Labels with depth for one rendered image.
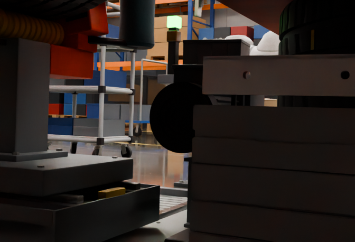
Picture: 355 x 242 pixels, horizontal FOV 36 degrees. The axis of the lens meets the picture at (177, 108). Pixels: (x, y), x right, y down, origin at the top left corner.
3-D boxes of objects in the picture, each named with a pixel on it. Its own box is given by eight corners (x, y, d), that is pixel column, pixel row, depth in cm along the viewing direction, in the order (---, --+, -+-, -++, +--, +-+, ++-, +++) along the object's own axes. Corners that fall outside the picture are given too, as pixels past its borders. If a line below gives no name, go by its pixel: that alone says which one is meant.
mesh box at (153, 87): (90, 126, 1035) (92, 75, 1035) (117, 125, 1108) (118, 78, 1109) (145, 128, 972) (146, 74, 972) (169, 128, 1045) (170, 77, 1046)
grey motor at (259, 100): (116, 235, 106) (121, 57, 106) (198, 204, 144) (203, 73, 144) (201, 248, 98) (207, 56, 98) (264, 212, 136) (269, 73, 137)
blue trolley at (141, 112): (80, 133, 713) (82, 60, 714) (110, 132, 763) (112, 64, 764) (139, 137, 658) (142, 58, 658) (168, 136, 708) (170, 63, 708)
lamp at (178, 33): (166, 41, 188) (166, 30, 188) (170, 43, 192) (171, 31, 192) (176, 41, 186) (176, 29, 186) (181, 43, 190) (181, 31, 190)
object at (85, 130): (31, 157, 351) (36, 3, 352) (70, 153, 389) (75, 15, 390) (101, 163, 329) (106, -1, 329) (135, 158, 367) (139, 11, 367)
